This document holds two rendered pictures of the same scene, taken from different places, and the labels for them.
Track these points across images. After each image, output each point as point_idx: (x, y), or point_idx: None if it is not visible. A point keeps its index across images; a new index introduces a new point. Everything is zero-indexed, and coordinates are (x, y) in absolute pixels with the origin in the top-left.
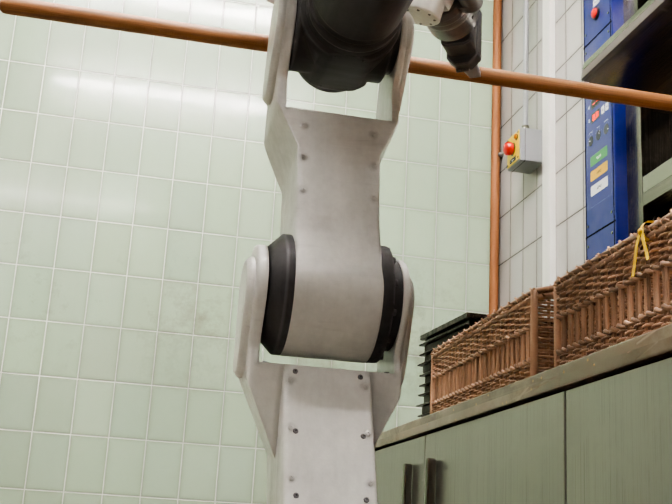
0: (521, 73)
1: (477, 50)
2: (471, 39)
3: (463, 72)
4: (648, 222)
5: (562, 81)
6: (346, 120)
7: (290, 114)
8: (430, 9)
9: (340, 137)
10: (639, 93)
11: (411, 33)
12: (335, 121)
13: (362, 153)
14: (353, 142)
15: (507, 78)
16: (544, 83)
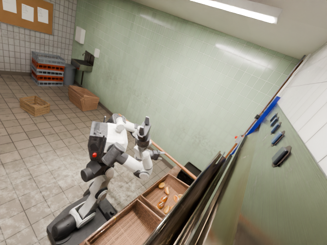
0: (173, 160)
1: (154, 159)
2: (152, 159)
3: (165, 154)
4: (115, 217)
5: (179, 166)
6: (101, 176)
7: None
8: (135, 158)
9: (99, 177)
10: (192, 176)
11: (106, 174)
12: (100, 175)
13: (100, 181)
14: (100, 179)
15: (171, 159)
16: (176, 164)
